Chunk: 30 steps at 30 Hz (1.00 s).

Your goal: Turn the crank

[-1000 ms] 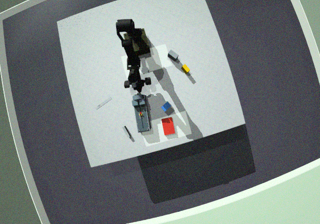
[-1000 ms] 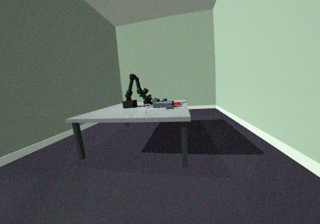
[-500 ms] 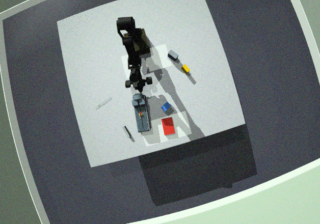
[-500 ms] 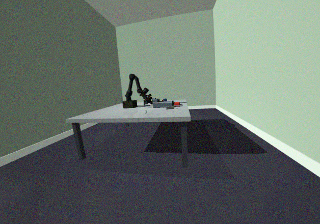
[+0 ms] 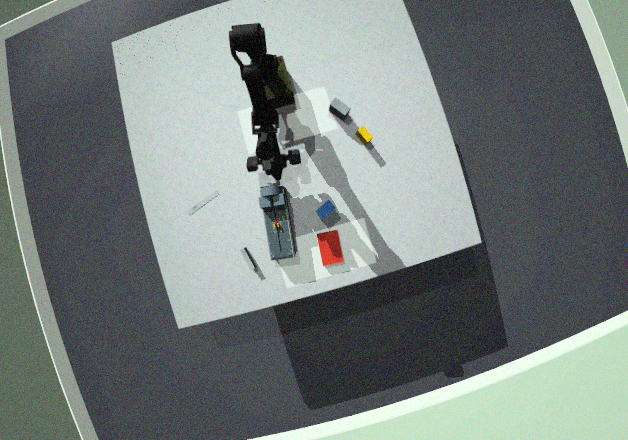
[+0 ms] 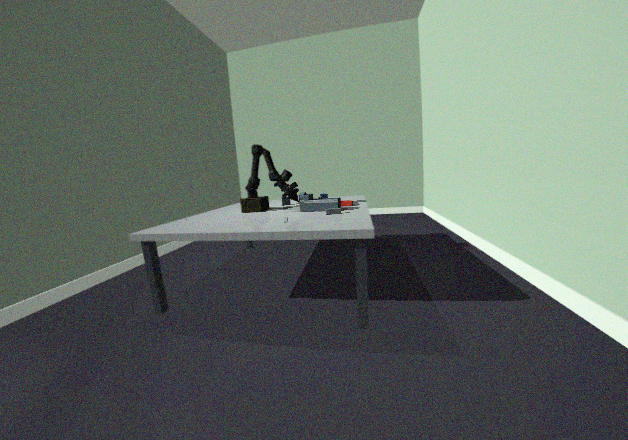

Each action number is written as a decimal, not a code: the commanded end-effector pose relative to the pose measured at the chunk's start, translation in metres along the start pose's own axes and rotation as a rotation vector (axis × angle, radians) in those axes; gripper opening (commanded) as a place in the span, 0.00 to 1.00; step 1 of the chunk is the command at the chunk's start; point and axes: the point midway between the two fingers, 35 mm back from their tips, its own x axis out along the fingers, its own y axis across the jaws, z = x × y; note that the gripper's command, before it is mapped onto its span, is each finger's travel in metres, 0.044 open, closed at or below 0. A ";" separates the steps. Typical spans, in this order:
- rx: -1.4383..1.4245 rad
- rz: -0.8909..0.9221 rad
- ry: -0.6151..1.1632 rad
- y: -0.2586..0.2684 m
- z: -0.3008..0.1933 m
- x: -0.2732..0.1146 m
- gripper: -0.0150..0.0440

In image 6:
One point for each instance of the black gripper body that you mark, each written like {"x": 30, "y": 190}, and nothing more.
{"x": 286, "y": 191}

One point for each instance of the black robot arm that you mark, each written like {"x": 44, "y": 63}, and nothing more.
{"x": 253, "y": 181}

